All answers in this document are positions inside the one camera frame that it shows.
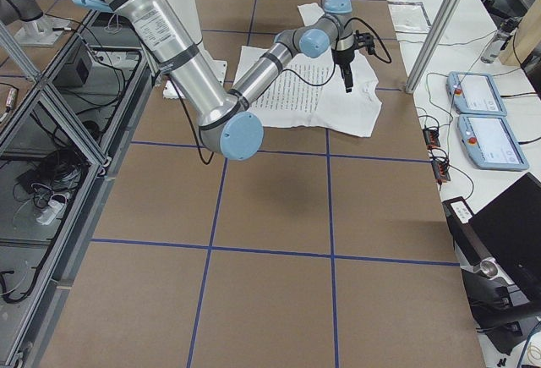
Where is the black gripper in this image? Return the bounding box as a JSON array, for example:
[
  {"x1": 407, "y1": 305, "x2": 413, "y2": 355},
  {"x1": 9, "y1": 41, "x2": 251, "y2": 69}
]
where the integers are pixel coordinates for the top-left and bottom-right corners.
[{"x1": 332, "y1": 48, "x2": 353, "y2": 93}]

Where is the white long sleeve printed shirt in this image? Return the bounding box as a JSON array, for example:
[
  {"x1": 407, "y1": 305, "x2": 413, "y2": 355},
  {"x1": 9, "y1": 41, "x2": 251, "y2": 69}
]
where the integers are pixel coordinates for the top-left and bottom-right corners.
[{"x1": 229, "y1": 0, "x2": 382, "y2": 137}]

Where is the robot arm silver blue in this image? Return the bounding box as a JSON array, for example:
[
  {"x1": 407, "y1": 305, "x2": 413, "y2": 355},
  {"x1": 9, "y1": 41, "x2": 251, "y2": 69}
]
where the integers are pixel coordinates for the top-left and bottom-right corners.
[{"x1": 73, "y1": 0, "x2": 353, "y2": 161}]

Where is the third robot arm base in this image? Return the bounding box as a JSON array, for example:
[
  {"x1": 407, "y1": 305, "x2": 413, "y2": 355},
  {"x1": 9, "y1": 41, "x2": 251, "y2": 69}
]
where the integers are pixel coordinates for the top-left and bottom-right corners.
[{"x1": 1, "y1": 0, "x2": 71, "y2": 47}]

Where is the orange circuit board upper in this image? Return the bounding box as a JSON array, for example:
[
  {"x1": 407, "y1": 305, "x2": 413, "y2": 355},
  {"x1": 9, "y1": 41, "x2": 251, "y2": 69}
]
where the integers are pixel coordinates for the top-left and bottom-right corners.
[{"x1": 423, "y1": 128, "x2": 440, "y2": 149}]

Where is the orange circuit board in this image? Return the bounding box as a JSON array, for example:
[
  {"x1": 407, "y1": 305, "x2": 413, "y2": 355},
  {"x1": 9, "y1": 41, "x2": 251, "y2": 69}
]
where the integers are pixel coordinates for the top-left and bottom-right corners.
[
  {"x1": 431, "y1": 158, "x2": 451, "y2": 185},
  {"x1": 423, "y1": 128, "x2": 440, "y2": 149}
]

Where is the upper blue teach pendant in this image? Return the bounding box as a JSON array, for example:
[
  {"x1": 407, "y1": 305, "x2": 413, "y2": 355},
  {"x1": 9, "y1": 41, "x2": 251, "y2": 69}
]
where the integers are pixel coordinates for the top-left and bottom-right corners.
[{"x1": 446, "y1": 71, "x2": 507, "y2": 117}]

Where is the blue teach pendant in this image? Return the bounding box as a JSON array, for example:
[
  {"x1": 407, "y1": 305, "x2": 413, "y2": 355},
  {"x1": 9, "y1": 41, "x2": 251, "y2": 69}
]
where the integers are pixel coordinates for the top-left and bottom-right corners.
[
  {"x1": 457, "y1": 114, "x2": 529, "y2": 171},
  {"x1": 446, "y1": 71, "x2": 507, "y2": 117}
]

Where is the orange circuit board lower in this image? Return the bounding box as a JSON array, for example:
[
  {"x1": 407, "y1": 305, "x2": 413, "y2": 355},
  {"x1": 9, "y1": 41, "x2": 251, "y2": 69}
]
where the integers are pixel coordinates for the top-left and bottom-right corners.
[{"x1": 431, "y1": 158, "x2": 451, "y2": 185}]

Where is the lower blue teach pendant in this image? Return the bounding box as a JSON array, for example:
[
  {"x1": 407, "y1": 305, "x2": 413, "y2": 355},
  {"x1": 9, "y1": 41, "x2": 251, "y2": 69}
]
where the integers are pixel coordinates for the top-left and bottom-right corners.
[{"x1": 457, "y1": 114, "x2": 529, "y2": 171}]

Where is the black device with label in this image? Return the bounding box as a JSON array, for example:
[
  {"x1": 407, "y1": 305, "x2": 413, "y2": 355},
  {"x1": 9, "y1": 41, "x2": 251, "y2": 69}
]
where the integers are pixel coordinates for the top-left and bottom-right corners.
[{"x1": 442, "y1": 197, "x2": 514, "y2": 286}]

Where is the grey electronics box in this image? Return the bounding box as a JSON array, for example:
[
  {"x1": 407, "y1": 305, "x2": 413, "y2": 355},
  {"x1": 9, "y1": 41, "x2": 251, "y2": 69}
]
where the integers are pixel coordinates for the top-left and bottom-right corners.
[{"x1": 53, "y1": 43, "x2": 92, "y2": 88}]

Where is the white power strip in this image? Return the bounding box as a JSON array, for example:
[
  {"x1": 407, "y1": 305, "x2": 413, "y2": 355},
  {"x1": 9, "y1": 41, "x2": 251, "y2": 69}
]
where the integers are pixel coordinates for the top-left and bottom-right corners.
[{"x1": 36, "y1": 195, "x2": 68, "y2": 225}]

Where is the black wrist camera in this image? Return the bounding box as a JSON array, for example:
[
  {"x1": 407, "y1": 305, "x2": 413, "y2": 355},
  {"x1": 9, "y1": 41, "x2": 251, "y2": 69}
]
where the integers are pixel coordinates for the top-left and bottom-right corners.
[{"x1": 354, "y1": 30, "x2": 376, "y2": 55}]

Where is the aluminium frame post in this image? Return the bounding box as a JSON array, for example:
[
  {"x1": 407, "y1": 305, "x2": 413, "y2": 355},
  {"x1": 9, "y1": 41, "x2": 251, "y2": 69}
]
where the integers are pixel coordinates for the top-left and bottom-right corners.
[{"x1": 405, "y1": 0, "x2": 461, "y2": 94}]

